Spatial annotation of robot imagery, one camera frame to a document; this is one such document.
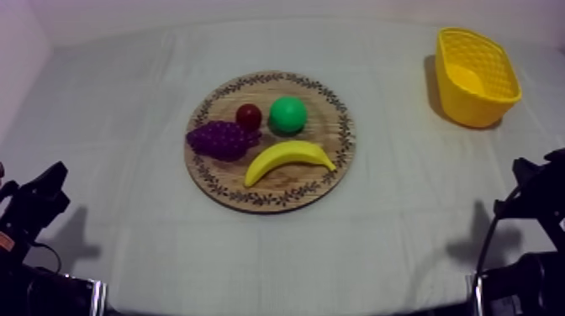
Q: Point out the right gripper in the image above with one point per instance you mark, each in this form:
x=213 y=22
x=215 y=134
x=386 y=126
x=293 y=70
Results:
x=540 y=189

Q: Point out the silver metal bar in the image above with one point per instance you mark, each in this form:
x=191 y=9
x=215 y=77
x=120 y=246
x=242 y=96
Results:
x=98 y=296
x=474 y=294

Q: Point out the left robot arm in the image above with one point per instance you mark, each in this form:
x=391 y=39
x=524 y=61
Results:
x=39 y=293

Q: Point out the green toy pear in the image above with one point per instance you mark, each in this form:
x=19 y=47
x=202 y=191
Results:
x=288 y=114

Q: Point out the yellow toy banana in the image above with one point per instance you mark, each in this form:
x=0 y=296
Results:
x=287 y=155

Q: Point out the round wooden board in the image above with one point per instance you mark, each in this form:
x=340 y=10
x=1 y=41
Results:
x=282 y=185

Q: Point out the yellow plastic basket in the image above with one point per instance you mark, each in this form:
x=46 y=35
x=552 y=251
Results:
x=468 y=99

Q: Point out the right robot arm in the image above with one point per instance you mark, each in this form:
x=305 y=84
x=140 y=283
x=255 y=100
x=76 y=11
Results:
x=525 y=287

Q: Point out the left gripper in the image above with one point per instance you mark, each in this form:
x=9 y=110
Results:
x=33 y=207

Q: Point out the small red fruit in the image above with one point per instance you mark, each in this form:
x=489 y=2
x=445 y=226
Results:
x=249 y=116

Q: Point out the purple toy grapes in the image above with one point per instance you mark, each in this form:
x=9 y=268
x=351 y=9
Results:
x=220 y=140

